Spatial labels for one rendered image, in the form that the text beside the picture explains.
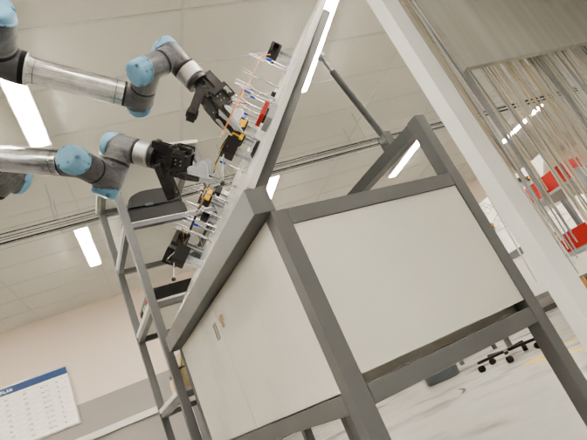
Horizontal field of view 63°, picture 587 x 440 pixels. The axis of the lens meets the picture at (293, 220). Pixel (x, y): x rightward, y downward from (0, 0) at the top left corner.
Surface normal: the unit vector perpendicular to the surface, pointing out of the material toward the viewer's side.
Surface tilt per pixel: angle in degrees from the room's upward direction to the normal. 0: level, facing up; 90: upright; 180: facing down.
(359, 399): 90
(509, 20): 90
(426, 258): 90
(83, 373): 90
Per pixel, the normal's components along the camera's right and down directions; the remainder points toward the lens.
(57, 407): 0.21, -0.43
